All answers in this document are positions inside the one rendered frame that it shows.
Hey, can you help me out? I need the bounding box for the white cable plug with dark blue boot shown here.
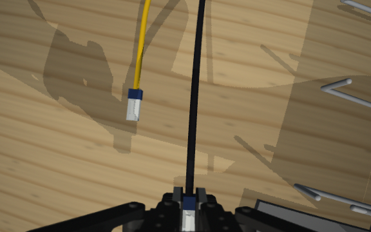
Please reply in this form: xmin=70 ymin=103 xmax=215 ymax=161
xmin=126 ymin=89 xmax=143 ymax=121

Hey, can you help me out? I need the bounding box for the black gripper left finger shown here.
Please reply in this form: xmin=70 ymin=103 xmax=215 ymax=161
xmin=26 ymin=186 xmax=184 ymax=232

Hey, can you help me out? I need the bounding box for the yellow cable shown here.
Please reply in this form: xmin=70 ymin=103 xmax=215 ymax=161
xmin=133 ymin=0 xmax=151 ymax=90

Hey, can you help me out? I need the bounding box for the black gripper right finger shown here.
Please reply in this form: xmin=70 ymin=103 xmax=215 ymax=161
xmin=195 ymin=188 xmax=317 ymax=232

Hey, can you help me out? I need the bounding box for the white and dark blue cable plug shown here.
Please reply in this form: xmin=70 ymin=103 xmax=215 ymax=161
xmin=182 ymin=193 xmax=196 ymax=231

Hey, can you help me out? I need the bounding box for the black cable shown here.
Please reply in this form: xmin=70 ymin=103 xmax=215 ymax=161
xmin=185 ymin=0 xmax=205 ymax=196

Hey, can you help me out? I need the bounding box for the dark grey patch panel rack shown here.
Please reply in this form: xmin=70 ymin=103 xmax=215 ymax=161
xmin=254 ymin=0 xmax=371 ymax=232

